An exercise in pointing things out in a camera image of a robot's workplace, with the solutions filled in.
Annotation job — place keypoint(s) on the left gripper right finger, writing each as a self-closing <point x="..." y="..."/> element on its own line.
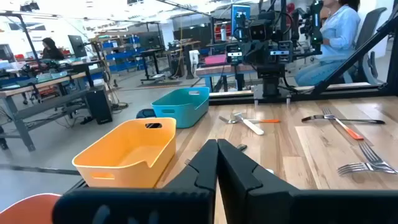
<point x="242" y="186"/>

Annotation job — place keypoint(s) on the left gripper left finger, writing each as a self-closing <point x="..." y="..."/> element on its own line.
<point x="199" y="177"/>

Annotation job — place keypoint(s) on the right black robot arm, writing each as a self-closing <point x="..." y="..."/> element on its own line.
<point x="269" y="84"/>

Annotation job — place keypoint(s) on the blue-lit monitor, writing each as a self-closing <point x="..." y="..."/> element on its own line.
<point x="241" y="14"/>

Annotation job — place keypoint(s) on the person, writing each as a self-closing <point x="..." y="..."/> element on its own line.
<point x="51" y="51"/>
<point x="339" y="31"/>

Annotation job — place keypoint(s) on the teal plastic bin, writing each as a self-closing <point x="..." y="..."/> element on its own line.
<point x="183" y="115"/>

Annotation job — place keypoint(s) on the pink box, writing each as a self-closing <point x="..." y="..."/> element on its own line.
<point x="215" y="59"/>

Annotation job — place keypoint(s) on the blue-legged wooden workbench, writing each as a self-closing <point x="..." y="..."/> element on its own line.
<point x="214" y="70"/>

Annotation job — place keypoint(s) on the yellow plastic bin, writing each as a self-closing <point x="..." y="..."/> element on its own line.
<point x="124" y="177"/>

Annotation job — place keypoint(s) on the dark bag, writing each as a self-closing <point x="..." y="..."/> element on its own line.
<point x="145" y="114"/>

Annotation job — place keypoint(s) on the white box device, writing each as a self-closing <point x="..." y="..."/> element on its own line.
<point x="194" y="57"/>

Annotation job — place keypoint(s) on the grey office chair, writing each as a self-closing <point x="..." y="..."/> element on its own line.
<point x="370" y="28"/>

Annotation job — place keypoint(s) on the black computer tower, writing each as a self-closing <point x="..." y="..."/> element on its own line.
<point x="99" y="107"/>

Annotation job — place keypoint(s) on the blue storage bin shelf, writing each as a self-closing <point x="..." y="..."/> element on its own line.
<point x="121" y="56"/>

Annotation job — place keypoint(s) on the orange plastic bin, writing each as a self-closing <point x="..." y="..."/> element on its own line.
<point x="25" y="211"/>

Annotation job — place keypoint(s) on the grey-legged wooden workbench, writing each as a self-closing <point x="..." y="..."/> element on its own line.
<point x="46" y="83"/>

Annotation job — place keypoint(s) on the black computer monitor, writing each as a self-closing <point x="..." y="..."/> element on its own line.
<point x="77" y="46"/>

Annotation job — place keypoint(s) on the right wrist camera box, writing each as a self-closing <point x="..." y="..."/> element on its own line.
<point x="261" y="31"/>

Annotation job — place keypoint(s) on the black aluminium rig frame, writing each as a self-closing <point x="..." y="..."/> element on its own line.
<point x="342" y="95"/>

